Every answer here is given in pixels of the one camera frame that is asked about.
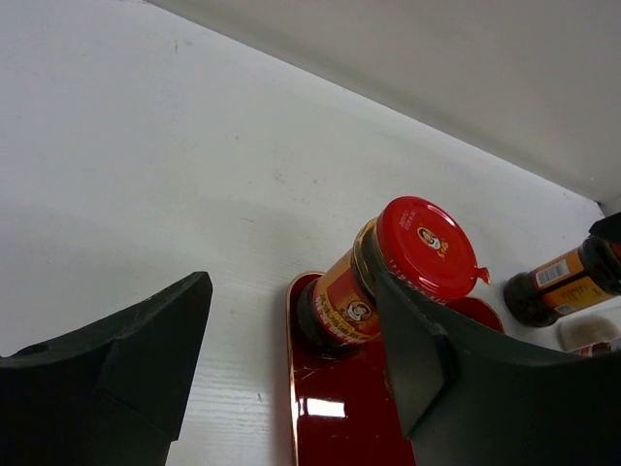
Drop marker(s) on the red lid brown sauce bottle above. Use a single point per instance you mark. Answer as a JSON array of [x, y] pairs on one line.
[[573, 282]]

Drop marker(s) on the red lacquer tray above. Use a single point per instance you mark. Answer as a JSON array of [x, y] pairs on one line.
[[380, 406]]

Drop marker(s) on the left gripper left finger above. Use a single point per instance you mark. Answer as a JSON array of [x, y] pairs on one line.
[[113, 392]]

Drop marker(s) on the white lid condiment jar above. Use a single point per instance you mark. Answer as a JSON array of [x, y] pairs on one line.
[[589, 336]]

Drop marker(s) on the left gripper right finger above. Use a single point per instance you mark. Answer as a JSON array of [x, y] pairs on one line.
[[545, 407]]

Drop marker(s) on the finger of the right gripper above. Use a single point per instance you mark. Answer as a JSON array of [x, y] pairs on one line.
[[607, 229]]

